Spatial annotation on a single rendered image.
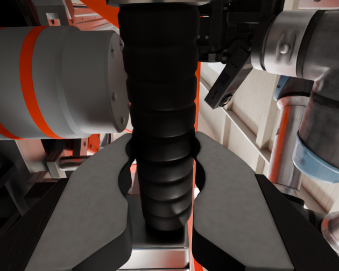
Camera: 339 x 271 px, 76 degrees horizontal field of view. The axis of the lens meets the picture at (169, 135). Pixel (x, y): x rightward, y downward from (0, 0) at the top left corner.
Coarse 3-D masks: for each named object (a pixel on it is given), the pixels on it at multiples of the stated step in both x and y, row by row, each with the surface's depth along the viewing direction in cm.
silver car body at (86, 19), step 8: (80, 8) 106; (88, 8) 118; (80, 16) 106; (88, 16) 118; (96, 16) 132; (80, 24) 105; (88, 24) 116; (96, 24) 130; (104, 24) 146; (112, 24) 166; (104, 136) 233; (112, 136) 182; (104, 144) 220
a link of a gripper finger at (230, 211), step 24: (216, 144) 11; (216, 168) 9; (240, 168) 9; (216, 192) 8; (240, 192) 8; (216, 216) 7; (240, 216) 7; (264, 216) 7; (192, 240) 7; (216, 240) 6; (240, 240) 6; (264, 240) 6; (216, 264) 7; (240, 264) 6; (264, 264) 6; (288, 264) 6
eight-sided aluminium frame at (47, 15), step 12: (36, 0) 43; (48, 0) 43; (60, 0) 43; (48, 12) 44; (60, 12) 44; (72, 12) 46; (48, 24) 45; (72, 24) 47; (60, 144) 50; (84, 144) 53
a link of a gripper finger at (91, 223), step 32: (96, 160) 10; (128, 160) 10; (64, 192) 8; (96, 192) 8; (64, 224) 7; (96, 224) 7; (128, 224) 7; (32, 256) 6; (64, 256) 6; (96, 256) 6; (128, 256) 7
